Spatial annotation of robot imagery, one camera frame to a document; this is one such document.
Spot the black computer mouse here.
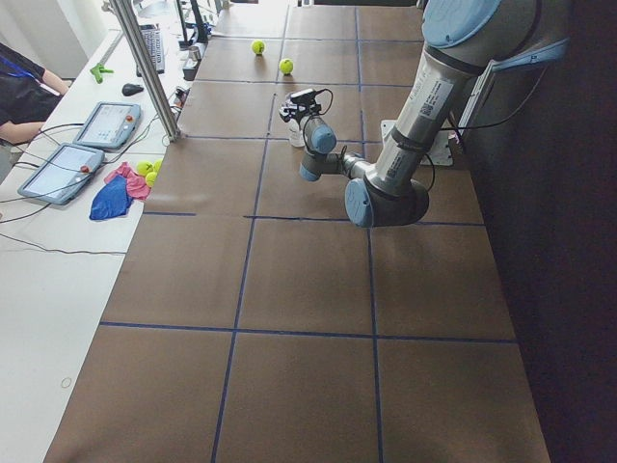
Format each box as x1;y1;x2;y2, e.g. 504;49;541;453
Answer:
121;83;144;96

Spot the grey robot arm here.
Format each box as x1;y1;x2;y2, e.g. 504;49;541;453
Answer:
299;1;572;228

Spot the upper teach pendant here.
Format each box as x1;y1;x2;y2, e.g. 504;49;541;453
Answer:
73;101;142;150

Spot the black keyboard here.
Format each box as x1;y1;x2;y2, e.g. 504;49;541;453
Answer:
140;25;165;74

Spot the aluminium frame post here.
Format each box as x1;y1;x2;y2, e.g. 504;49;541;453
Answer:
110;0;180;142

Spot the green plastic clamp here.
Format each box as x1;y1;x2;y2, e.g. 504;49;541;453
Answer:
90;63;114;84

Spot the tennis ball beside cloth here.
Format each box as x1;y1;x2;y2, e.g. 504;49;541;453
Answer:
145;172;158;187
136;160;154;177

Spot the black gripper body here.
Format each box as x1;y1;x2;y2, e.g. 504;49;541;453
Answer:
294;110;319;126

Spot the yellow tennis ball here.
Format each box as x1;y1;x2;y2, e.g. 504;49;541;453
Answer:
279;58;294;75
251;40;265;56

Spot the teach pendant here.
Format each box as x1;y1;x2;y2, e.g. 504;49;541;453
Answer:
17;143;105;205
73;101;142;150

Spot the seated person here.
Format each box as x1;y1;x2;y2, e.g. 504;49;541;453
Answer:
1;43;69;145

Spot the blue cloth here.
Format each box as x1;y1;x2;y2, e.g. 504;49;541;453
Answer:
90;177;133;221

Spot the small metal cup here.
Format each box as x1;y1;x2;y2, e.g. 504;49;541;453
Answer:
189;43;202;61

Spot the pink cloth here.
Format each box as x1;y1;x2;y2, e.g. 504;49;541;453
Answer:
104;161;151;201

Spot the lower teach pendant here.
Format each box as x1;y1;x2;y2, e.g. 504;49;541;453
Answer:
17;143;105;205

